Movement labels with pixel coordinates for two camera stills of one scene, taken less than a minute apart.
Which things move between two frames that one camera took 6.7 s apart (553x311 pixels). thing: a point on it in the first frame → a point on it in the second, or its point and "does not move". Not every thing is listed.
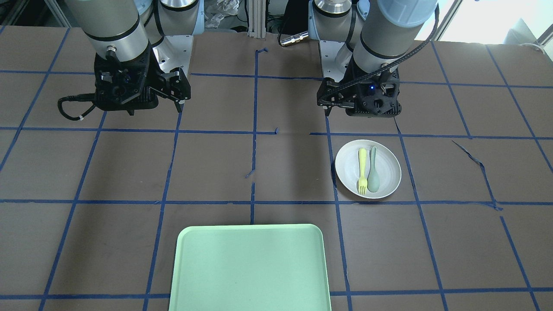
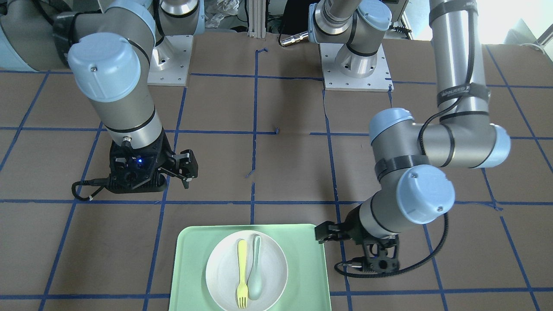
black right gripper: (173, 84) → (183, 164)
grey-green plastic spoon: (373, 182) → (255, 285)
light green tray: (250, 267) does not move
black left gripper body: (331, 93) → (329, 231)
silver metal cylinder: (294, 38) does not move
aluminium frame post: (257, 18) does not move
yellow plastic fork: (362, 182) → (242, 291)
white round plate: (387, 165) → (222, 271)
